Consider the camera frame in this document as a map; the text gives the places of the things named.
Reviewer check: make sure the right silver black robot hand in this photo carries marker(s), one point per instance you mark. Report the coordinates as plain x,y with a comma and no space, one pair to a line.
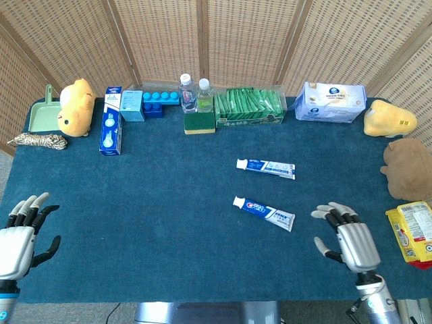
357,246

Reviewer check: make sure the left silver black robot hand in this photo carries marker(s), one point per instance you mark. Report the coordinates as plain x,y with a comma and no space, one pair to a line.
17,249

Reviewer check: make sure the blue Crest logo toothpaste tube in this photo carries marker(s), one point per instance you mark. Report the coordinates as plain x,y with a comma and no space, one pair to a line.
266,213

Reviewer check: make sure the blue white slim toothpaste tube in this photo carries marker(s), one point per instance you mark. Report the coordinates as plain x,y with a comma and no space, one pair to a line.
266,168

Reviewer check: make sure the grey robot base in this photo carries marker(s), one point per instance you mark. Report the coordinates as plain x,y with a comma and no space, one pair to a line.
206,314

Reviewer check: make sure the brown plush toy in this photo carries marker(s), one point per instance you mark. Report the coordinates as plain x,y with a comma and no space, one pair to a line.
410,168

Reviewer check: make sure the yellow plush toy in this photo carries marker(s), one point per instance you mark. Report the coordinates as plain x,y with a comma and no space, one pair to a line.
76,111
388,119

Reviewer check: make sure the blue toothbrush box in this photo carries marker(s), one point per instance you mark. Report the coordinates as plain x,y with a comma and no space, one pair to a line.
110,128

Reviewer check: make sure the yellow snack bag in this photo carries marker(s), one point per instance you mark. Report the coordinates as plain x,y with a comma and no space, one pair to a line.
411,233

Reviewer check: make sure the light green plastic dustpan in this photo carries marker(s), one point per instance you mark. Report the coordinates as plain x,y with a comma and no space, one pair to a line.
44,118

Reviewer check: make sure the white blue tissue pack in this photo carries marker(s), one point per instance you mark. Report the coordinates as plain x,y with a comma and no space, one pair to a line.
329,103

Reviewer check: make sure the blue table cloth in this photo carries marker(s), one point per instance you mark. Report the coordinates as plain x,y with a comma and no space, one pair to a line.
168,202

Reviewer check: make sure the green tea sachet box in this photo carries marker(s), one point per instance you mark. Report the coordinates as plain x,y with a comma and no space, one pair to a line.
249,108

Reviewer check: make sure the light blue paper carton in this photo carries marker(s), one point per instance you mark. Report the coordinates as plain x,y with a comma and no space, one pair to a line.
132,106

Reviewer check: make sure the dark blue building block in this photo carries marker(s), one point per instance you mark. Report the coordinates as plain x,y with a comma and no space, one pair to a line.
153,111

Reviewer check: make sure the green yellow sponge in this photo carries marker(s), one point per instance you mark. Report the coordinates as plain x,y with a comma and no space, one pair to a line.
200,122

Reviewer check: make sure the long light blue building block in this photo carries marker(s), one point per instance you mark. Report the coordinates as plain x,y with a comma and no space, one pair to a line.
162,98

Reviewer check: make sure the clear bottle green label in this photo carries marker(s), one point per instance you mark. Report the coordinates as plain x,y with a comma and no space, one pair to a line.
205,99

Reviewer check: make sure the clear bottle purple label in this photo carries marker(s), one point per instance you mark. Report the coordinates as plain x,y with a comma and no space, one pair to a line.
188,98

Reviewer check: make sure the wicker folding screen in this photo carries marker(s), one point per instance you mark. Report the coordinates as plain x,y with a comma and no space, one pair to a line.
236,33

